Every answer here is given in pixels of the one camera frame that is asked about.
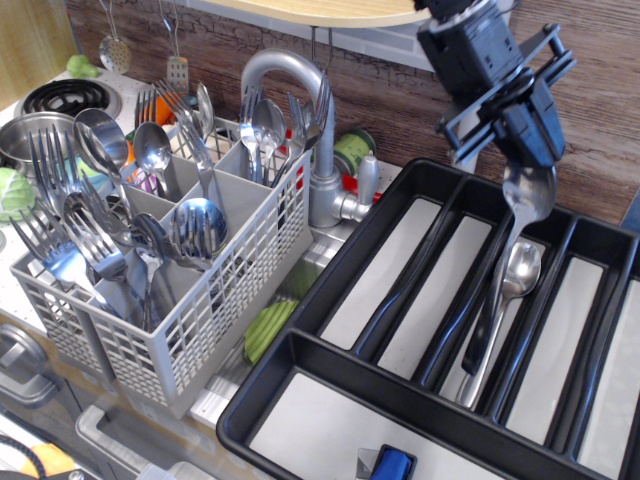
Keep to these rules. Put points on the blue clamp handle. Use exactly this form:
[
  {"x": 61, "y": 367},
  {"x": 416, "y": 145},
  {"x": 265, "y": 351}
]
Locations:
[{"x": 393, "y": 464}]

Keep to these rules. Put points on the green striped toy vegetable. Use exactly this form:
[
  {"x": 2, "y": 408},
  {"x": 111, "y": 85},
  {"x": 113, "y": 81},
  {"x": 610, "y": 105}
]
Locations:
[{"x": 264, "y": 328}]

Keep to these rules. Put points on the silver toy faucet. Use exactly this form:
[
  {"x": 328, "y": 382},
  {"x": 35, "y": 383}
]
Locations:
[{"x": 329, "y": 202}]

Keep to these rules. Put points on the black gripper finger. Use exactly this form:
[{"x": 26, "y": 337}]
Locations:
[
  {"x": 548, "y": 124},
  {"x": 516, "y": 137}
]

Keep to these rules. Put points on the green can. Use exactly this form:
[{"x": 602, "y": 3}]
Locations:
[{"x": 350, "y": 150}]

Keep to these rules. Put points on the toy cabbage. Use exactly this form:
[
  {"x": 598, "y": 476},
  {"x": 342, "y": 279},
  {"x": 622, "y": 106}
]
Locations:
[{"x": 16, "y": 194}]

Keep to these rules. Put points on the yellow toy fruit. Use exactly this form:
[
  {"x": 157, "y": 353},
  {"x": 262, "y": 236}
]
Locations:
[{"x": 53, "y": 459}]

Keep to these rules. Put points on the steel fork back left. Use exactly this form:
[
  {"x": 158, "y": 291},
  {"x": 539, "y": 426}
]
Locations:
[{"x": 145, "y": 108}]

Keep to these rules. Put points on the steel fork back right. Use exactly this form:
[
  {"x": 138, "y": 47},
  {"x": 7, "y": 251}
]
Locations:
[{"x": 308, "y": 124}]

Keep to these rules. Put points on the steel spoon in tray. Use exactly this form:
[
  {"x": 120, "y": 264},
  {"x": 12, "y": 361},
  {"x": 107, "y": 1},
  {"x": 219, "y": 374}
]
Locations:
[{"x": 522, "y": 273}]

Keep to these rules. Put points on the black cutlery tray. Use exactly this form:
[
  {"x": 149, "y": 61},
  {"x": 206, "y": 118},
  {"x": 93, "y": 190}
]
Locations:
[{"x": 371, "y": 362}]

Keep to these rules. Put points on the steel fork far left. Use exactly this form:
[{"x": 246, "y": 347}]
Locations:
[{"x": 55, "y": 166}]

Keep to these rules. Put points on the big steel spoon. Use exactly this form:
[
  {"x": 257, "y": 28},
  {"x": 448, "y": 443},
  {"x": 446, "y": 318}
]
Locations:
[{"x": 530, "y": 194}]

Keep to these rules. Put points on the black stove burner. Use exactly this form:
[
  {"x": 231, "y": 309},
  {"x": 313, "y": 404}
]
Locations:
[{"x": 70, "y": 97}]

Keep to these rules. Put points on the steel spoon back right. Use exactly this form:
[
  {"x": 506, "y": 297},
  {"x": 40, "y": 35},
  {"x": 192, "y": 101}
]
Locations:
[{"x": 269, "y": 130}]

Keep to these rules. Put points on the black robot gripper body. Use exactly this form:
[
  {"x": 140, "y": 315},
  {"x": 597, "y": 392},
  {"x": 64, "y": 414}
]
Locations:
[{"x": 482, "y": 67}]

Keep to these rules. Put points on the hanging slotted skimmer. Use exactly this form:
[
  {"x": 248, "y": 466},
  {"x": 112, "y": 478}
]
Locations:
[{"x": 114, "y": 53}]

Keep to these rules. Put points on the steel fork front left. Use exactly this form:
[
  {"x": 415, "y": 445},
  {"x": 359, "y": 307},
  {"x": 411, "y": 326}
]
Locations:
[{"x": 49, "y": 243}]

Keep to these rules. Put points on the large ladle spoon left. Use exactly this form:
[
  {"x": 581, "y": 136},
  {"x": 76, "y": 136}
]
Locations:
[{"x": 103, "y": 146}]

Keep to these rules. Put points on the hanging slotted spatula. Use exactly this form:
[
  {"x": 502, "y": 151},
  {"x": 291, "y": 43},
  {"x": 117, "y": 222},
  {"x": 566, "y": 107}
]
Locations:
[{"x": 177, "y": 71}]

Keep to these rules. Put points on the large spoon front compartment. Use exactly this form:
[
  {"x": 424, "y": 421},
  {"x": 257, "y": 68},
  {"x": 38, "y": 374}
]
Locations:
[{"x": 199, "y": 230}]

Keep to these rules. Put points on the steel pot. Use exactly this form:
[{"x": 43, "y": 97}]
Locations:
[{"x": 15, "y": 150}]

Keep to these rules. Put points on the steel spoon middle compartment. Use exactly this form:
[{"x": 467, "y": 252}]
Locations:
[{"x": 152, "y": 152}]

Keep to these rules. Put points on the grey plastic cutlery basket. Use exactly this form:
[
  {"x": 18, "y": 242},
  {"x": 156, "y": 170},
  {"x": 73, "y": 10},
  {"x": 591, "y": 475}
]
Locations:
[{"x": 204, "y": 314}]

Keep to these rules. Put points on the small green toy vegetable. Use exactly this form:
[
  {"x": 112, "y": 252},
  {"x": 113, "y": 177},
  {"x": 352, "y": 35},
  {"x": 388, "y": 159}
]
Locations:
[{"x": 79, "y": 67}]

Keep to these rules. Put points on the steel fork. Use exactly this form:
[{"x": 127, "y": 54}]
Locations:
[
  {"x": 145, "y": 108},
  {"x": 49, "y": 243},
  {"x": 308, "y": 124},
  {"x": 55, "y": 166}
]

